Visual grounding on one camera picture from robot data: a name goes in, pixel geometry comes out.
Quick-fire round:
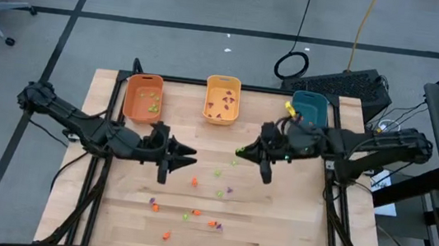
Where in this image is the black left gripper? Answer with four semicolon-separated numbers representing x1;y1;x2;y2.
129;118;202;189

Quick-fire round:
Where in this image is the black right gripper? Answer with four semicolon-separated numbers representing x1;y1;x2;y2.
232;114;330;192

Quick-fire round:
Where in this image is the orange plastic bin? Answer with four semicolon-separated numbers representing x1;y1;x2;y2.
121;71;167;127

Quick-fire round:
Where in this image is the yellow plastic bin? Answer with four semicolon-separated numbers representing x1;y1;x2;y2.
201;74;244;128

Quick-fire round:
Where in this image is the teal plastic bin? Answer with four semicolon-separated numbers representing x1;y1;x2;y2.
288;88;330;130

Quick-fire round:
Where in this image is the black computer case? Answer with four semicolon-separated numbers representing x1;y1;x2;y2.
277;58;396;127

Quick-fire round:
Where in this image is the white paper sheet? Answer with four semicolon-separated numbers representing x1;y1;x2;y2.
366;168;402;217

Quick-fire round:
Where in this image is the black desk beam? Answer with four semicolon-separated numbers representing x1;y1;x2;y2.
370;160;439;216

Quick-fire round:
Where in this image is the yellow cable tag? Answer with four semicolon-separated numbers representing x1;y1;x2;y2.
283;100;298;118

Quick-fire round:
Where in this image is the black coiled floor cable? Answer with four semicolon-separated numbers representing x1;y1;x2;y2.
272;0;317;83

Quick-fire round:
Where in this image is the black camera bracket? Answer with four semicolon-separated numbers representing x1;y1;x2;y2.
131;57;146;75

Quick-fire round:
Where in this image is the black arm base cable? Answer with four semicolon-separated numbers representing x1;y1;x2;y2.
49;146;96;198

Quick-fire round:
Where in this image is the white coiled cable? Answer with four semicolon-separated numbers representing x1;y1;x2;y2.
376;117;403;135

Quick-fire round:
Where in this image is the yellow hanging cable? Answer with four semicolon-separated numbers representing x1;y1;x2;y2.
347;0;381;74

